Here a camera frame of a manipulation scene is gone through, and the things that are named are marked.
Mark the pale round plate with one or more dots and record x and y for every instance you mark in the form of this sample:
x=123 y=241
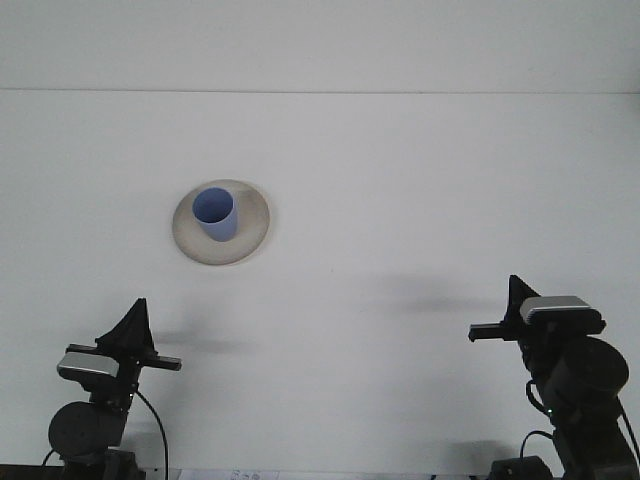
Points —
x=250 y=235

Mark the pale blue cup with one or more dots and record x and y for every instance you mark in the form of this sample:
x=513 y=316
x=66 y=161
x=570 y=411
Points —
x=217 y=220

